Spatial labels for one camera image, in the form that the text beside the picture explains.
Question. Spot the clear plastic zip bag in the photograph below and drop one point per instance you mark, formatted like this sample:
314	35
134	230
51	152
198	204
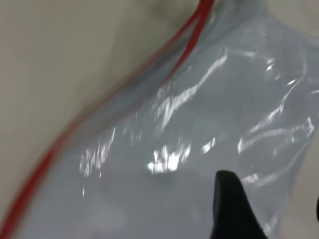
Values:
174	119

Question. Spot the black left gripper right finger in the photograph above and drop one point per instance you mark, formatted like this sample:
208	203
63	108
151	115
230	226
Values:
317	209

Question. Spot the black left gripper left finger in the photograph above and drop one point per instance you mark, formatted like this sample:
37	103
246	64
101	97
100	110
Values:
231	211

